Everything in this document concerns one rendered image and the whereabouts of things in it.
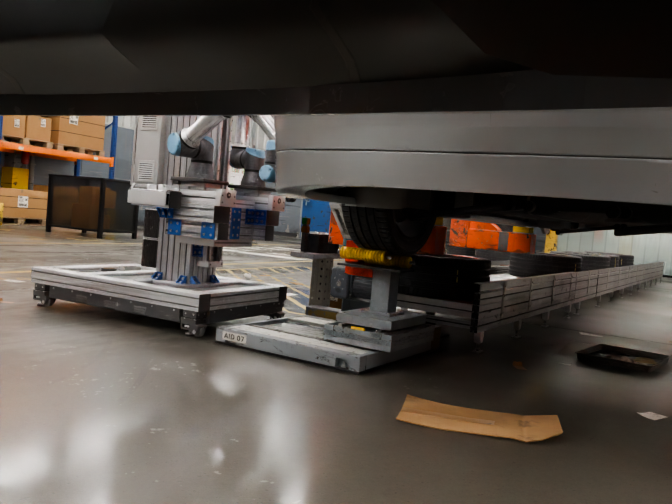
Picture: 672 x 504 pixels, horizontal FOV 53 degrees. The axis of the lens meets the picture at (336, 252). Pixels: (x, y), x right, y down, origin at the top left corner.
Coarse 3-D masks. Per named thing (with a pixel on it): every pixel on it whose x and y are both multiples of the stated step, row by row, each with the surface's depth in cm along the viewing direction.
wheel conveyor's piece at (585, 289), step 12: (492, 264) 643; (504, 264) 676; (504, 276) 619; (516, 276) 638; (576, 276) 575; (588, 276) 621; (576, 288) 578; (588, 288) 622; (576, 300) 583; (576, 312) 598
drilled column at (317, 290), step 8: (312, 264) 422; (320, 264) 419; (328, 264) 420; (312, 272) 422; (320, 272) 419; (328, 272) 421; (312, 280) 422; (320, 280) 419; (328, 280) 422; (312, 288) 422; (320, 288) 419; (328, 288) 423; (312, 296) 422; (320, 296) 419; (328, 296) 424; (312, 304) 422; (320, 304) 419; (328, 304) 425
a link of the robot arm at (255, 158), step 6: (246, 150) 403; (252, 150) 400; (258, 150) 401; (240, 156) 406; (246, 156) 402; (252, 156) 400; (258, 156) 400; (264, 156) 405; (240, 162) 407; (246, 162) 402; (252, 162) 400; (258, 162) 401; (246, 168) 402; (252, 168) 400; (258, 168) 401
